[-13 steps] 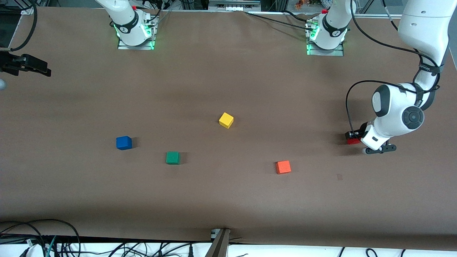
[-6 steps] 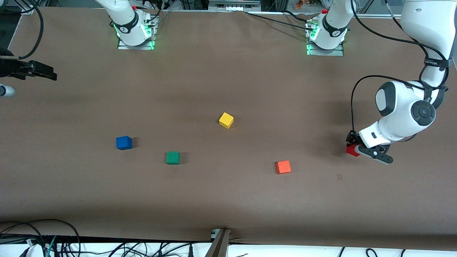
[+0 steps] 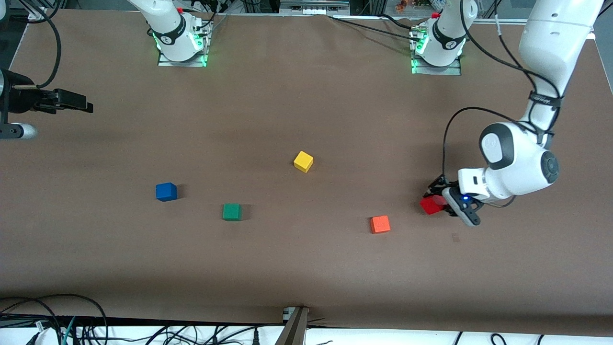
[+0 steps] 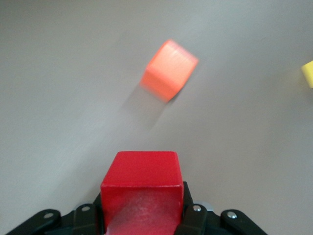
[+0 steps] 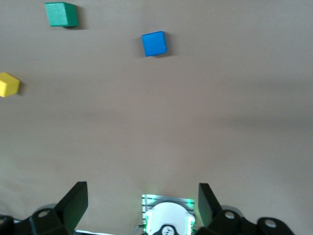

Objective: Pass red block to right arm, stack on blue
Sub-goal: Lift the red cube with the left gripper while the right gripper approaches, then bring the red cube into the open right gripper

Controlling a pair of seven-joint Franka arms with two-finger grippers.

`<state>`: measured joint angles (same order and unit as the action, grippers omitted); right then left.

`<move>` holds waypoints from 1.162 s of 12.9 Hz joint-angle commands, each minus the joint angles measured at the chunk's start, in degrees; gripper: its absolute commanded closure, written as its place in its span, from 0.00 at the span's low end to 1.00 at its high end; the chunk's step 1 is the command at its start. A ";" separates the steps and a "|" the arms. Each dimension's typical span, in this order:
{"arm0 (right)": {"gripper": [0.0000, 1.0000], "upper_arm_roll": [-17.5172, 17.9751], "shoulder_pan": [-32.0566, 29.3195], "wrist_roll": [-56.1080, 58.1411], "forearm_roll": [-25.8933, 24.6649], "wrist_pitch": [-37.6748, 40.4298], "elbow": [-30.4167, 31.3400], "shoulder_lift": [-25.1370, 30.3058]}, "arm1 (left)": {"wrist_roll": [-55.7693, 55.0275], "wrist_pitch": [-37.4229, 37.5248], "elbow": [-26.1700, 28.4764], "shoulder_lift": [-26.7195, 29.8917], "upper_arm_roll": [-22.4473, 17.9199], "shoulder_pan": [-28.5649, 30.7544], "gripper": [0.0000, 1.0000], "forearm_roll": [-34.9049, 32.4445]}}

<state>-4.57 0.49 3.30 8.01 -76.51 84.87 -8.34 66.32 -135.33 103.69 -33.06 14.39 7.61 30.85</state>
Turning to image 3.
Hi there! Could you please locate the blue wooden block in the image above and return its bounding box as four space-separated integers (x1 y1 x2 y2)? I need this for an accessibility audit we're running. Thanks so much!
156 182 178 202

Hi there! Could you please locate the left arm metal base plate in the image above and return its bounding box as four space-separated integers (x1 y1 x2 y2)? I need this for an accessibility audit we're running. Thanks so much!
411 26 463 76

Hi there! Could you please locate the thick black table cable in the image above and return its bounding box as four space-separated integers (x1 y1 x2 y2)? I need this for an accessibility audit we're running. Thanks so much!
381 13 427 32

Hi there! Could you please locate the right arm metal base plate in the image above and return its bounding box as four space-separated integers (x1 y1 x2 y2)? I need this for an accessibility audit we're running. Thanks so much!
157 19 210 68

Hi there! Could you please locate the grey metal post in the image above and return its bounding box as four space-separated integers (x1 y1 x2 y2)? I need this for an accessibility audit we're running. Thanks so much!
275 307 309 345

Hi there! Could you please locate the thin black table cable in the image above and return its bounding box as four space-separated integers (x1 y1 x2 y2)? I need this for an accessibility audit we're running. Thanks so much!
327 15 422 43

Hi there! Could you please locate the green cable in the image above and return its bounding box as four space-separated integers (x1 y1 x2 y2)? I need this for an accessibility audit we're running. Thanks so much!
61 316 77 345

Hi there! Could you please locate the red wooden block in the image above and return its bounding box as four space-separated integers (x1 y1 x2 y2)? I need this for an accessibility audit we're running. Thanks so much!
420 194 447 216

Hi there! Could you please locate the yellow wooden block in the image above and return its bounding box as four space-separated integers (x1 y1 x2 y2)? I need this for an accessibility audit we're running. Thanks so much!
293 150 314 173

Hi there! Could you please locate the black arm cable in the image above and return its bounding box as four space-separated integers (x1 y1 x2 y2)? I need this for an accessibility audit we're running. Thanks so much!
22 0 63 90
442 0 563 192

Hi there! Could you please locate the black looped floor cable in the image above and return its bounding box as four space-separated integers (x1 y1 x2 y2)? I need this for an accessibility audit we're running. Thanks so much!
0 293 110 345

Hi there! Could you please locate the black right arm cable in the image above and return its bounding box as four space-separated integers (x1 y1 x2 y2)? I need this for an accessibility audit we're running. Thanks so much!
22 0 63 90

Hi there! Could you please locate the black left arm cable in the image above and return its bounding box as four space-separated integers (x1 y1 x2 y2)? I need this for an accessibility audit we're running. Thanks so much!
442 0 563 192

